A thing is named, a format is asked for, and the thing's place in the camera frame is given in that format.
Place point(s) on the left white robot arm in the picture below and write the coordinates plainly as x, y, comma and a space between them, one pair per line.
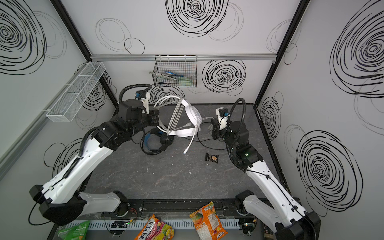
59, 200

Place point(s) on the black corner frame post left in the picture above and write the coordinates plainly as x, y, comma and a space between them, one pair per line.
66, 19

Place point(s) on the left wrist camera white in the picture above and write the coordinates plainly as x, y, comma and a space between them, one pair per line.
144, 97

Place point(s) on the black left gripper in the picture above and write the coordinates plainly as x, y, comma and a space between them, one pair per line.
154, 118

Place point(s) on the white gaming headset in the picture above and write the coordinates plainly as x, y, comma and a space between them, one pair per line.
185, 120

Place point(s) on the black corner frame post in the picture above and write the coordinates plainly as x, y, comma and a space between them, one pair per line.
300, 11
66, 19

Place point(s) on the clear plastic wall shelf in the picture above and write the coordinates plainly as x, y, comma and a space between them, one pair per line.
76, 93

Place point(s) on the black wire wall basket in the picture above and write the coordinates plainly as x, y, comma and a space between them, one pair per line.
187, 68

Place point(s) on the green snack bag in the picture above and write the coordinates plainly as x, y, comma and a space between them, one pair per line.
77, 232

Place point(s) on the green items in basket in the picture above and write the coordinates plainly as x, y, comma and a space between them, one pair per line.
173, 79

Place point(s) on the aluminium wall rail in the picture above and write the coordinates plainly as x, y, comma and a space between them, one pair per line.
9, 158
183, 57

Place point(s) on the Fox's candy bag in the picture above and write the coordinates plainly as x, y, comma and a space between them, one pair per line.
155, 229

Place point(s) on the aluminium wall rail back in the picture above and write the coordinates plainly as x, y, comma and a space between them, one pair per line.
183, 57

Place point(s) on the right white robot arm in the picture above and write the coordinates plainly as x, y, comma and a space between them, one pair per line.
284, 216

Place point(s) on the dark can at base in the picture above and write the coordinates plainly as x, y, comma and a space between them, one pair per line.
267, 233

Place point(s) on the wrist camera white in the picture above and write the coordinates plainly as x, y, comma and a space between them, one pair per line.
144, 97
223, 115

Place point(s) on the orange snack bag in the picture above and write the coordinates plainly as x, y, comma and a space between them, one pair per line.
207, 223

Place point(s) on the small dark snack packet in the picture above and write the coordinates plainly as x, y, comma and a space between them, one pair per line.
211, 158

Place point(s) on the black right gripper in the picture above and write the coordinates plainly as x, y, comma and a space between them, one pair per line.
216, 127

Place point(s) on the black blue gaming headset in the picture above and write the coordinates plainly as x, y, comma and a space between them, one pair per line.
155, 142

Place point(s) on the black corner frame post right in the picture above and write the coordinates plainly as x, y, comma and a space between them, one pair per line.
300, 11

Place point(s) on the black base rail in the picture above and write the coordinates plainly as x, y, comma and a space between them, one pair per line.
224, 207

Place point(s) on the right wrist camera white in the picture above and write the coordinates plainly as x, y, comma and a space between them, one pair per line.
223, 115

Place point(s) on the aluminium wall rail left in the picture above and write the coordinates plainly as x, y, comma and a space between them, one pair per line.
9, 158

